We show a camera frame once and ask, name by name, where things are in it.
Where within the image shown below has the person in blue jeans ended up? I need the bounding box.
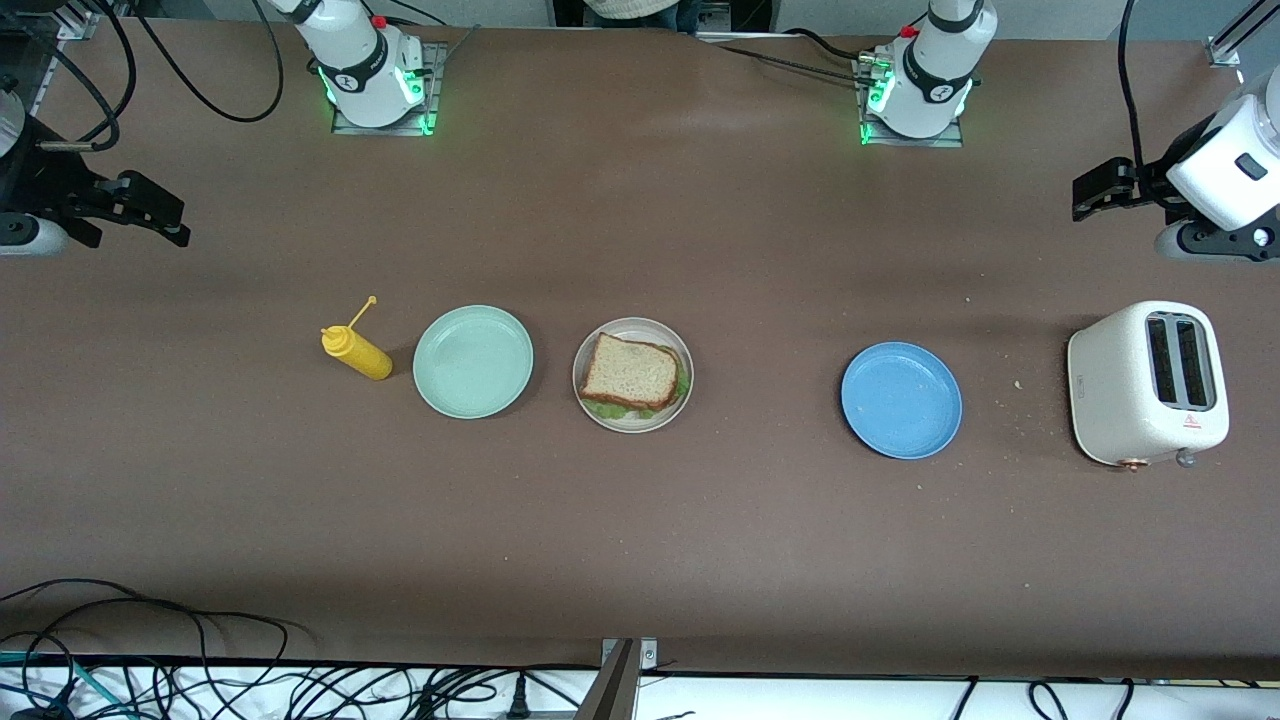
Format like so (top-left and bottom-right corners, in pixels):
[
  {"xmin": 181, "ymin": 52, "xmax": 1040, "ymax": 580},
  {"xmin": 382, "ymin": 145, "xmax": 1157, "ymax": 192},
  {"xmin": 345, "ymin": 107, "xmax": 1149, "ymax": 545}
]
[{"xmin": 580, "ymin": 0, "xmax": 706, "ymax": 33}]

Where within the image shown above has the brown bread slice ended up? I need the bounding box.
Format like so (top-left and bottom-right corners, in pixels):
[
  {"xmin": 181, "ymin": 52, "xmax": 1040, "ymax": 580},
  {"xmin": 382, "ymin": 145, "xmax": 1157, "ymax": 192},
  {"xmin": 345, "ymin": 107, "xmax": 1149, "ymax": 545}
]
[{"xmin": 579, "ymin": 331, "xmax": 685, "ymax": 412}]

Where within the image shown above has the blue plate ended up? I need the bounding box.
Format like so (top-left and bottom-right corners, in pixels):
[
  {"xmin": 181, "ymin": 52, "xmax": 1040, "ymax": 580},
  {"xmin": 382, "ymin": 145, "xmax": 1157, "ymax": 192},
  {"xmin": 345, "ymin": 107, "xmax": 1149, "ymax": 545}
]
[{"xmin": 840, "ymin": 342, "xmax": 964, "ymax": 461}]

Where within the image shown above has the white two-slot toaster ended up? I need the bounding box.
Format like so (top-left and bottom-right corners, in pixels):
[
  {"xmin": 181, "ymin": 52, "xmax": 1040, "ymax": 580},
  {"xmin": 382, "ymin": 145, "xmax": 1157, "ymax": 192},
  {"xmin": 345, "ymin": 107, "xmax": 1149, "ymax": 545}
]
[{"xmin": 1066, "ymin": 300, "xmax": 1231, "ymax": 471}]

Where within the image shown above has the brown table cover sheet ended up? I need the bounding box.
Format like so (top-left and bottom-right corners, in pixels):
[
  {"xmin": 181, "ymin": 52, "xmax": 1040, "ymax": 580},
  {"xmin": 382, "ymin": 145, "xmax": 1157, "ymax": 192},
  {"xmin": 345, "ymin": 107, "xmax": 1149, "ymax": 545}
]
[{"xmin": 0, "ymin": 18, "xmax": 1280, "ymax": 679}]

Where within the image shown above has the beige plate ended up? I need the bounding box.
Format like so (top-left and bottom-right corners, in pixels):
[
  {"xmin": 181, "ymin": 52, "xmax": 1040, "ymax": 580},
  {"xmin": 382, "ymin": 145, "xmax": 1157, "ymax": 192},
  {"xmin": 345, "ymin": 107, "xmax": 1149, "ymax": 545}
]
[{"xmin": 572, "ymin": 317, "xmax": 695, "ymax": 434}]

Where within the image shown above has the yellow mustard squeeze bottle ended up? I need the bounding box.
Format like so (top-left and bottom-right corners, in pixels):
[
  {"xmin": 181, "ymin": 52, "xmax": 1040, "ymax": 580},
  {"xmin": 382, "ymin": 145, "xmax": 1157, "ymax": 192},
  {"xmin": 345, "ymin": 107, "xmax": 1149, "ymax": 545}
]
[{"xmin": 320, "ymin": 295, "xmax": 395, "ymax": 383}]

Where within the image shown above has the mint green plate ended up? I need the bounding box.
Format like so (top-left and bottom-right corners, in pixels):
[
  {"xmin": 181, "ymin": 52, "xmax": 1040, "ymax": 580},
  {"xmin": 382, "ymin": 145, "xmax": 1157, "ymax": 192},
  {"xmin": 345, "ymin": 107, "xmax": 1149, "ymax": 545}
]
[{"xmin": 412, "ymin": 305, "xmax": 535, "ymax": 420}]

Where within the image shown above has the dark glass panel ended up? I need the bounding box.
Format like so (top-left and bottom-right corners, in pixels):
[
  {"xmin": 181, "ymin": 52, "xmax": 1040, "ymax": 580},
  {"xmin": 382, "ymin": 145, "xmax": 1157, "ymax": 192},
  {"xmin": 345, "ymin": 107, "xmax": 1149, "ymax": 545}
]
[{"xmin": 0, "ymin": 15, "xmax": 63, "ymax": 121}]

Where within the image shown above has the black floor cable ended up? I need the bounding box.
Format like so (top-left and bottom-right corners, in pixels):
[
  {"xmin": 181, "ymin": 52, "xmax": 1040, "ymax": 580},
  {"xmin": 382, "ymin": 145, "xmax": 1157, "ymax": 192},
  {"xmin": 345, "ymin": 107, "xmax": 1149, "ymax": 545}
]
[
  {"xmin": 0, "ymin": 578, "xmax": 209, "ymax": 666},
  {"xmin": 18, "ymin": 598, "xmax": 291, "ymax": 681}
]

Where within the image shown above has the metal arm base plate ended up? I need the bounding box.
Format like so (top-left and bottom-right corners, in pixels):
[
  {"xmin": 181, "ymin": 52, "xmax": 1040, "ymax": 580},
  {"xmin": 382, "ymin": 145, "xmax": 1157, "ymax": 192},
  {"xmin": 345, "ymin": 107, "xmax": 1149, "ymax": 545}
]
[
  {"xmin": 853, "ymin": 55, "xmax": 966, "ymax": 149},
  {"xmin": 332, "ymin": 40, "xmax": 446, "ymax": 137}
]

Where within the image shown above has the teal cable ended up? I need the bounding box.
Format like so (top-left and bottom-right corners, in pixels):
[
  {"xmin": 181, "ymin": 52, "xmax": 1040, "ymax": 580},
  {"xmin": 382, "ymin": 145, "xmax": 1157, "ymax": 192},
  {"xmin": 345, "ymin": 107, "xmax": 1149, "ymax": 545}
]
[{"xmin": 0, "ymin": 650, "xmax": 131, "ymax": 717}]

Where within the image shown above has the black ribbed cable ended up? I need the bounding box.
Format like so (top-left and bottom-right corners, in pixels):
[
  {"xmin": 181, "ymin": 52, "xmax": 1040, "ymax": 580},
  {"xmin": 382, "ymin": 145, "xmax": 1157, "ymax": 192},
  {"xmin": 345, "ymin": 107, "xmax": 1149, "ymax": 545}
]
[
  {"xmin": 783, "ymin": 28, "xmax": 871, "ymax": 63},
  {"xmin": 715, "ymin": 43, "xmax": 869, "ymax": 83}
]

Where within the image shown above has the aluminium frame profile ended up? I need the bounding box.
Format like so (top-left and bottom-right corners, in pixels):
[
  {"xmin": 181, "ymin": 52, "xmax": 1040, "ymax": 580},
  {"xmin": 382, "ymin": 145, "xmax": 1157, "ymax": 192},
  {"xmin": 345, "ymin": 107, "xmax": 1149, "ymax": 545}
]
[{"xmin": 1207, "ymin": 0, "xmax": 1280, "ymax": 69}]

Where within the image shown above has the aluminium frame post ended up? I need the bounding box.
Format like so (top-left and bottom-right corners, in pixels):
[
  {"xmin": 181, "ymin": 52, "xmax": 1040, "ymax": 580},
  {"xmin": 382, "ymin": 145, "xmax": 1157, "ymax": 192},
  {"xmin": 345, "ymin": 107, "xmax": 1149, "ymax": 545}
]
[{"xmin": 575, "ymin": 637, "xmax": 661, "ymax": 720}]

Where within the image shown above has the green lettuce leaf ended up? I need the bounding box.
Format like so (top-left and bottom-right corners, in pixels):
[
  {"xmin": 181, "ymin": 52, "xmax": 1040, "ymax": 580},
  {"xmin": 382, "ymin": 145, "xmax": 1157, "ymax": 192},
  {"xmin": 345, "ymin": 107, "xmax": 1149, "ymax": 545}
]
[{"xmin": 584, "ymin": 362, "xmax": 693, "ymax": 421}]

